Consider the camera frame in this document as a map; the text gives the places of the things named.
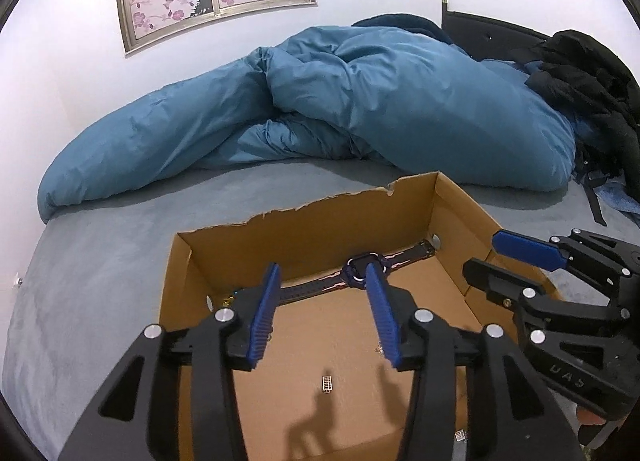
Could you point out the pile of black clothes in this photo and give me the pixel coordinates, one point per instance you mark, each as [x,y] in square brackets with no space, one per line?
[585,76]

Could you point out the person's right hand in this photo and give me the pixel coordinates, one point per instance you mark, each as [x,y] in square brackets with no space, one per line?
[590,423]

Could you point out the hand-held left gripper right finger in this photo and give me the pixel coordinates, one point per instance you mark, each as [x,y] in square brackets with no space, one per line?
[382,321]

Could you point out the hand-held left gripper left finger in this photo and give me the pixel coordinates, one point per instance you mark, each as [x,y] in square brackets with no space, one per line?
[262,316]

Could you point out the black headboard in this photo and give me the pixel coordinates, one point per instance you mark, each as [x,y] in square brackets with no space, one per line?
[480,38]

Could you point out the small rectangular silver charm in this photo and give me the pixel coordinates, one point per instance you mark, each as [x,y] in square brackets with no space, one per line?
[326,384]
[460,436]

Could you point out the brown cardboard box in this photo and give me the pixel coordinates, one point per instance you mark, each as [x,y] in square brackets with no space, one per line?
[310,338]

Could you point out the blue duvet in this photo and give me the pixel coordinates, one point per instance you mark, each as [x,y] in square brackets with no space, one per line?
[325,91]

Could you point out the light blue cloth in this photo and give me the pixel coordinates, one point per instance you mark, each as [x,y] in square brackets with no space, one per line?
[625,198]

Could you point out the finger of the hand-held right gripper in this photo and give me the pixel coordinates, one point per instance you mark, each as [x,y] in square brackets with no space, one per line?
[525,248]
[500,281]

